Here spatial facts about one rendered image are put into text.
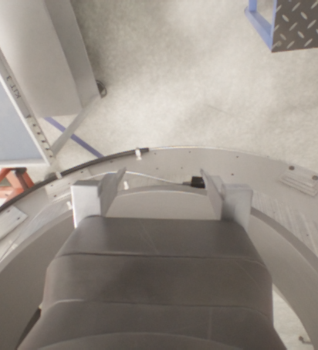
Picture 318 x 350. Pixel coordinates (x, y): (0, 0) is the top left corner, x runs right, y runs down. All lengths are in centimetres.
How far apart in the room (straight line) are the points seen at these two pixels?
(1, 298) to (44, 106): 85
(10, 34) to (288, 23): 100
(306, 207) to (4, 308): 86
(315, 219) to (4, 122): 98
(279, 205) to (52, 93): 103
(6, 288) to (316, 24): 100
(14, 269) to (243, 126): 126
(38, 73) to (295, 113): 128
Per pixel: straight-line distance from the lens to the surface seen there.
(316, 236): 73
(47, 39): 118
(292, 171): 84
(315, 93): 151
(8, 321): 86
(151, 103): 145
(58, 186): 99
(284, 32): 74
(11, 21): 125
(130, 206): 81
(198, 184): 80
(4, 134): 101
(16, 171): 173
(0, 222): 98
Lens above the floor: 130
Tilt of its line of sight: 48 degrees down
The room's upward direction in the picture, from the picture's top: 167 degrees counter-clockwise
